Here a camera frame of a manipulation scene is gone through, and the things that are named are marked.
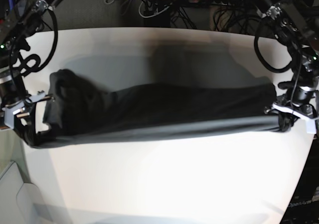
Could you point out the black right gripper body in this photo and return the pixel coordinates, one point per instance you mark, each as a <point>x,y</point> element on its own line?
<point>24,128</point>

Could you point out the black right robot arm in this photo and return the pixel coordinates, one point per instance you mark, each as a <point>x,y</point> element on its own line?
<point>23,21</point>

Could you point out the dark grey t-shirt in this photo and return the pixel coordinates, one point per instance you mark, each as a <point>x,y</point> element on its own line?
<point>81,113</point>

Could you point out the grey tray corner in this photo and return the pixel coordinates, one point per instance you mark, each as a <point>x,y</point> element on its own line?
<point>18,200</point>

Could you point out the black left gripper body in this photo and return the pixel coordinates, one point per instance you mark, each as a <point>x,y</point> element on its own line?
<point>296,96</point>

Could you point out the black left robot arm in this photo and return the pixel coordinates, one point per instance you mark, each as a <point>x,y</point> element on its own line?
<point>298,30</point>

